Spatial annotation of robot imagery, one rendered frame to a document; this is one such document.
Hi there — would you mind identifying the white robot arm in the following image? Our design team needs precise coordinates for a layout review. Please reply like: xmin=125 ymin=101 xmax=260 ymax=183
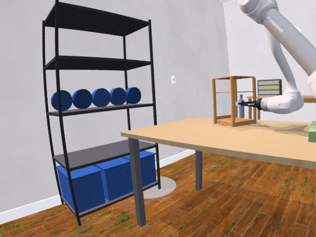
xmin=238 ymin=0 xmax=316 ymax=114

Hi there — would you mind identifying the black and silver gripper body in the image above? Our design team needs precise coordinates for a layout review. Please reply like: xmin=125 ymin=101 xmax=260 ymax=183
xmin=252 ymin=98 xmax=262 ymax=110

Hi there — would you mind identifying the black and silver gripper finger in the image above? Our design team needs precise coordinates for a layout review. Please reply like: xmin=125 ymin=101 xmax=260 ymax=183
xmin=236 ymin=101 xmax=256 ymax=107

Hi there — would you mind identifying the blue-grey bottle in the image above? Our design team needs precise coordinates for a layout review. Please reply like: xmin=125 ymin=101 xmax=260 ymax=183
xmin=238 ymin=94 xmax=244 ymax=118

